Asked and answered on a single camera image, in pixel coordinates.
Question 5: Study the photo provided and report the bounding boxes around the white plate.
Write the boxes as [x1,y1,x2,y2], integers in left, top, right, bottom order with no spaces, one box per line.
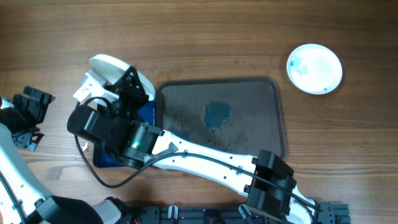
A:
[286,44,343,95]
[90,54,155,101]

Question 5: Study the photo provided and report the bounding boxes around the brown serving tray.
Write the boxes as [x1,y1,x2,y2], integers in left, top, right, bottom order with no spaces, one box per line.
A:
[155,77,286,157]

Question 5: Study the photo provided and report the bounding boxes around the black water basin tray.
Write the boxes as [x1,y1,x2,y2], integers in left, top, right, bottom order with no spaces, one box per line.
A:
[93,101,155,168]

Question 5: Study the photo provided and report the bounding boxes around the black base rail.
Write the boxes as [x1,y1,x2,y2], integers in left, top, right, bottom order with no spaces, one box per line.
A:
[128,203,351,224]

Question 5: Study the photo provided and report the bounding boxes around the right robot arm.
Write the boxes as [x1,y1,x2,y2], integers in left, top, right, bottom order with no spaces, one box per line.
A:
[67,67,322,223]

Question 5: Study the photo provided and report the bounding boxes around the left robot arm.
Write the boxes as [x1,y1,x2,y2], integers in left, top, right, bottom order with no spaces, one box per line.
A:
[1,86,102,224]

